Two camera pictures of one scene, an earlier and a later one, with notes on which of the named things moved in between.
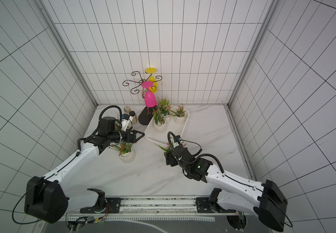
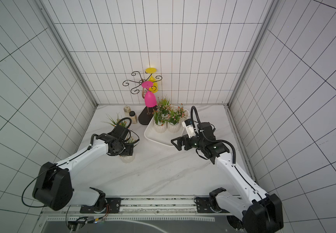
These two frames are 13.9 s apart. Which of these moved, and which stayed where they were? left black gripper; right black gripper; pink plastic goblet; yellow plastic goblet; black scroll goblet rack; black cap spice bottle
Moved: right black gripper; left black gripper
Stayed: black scroll goblet rack; pink plastic goblet; black cap spice bottle; yellow plastic goblet
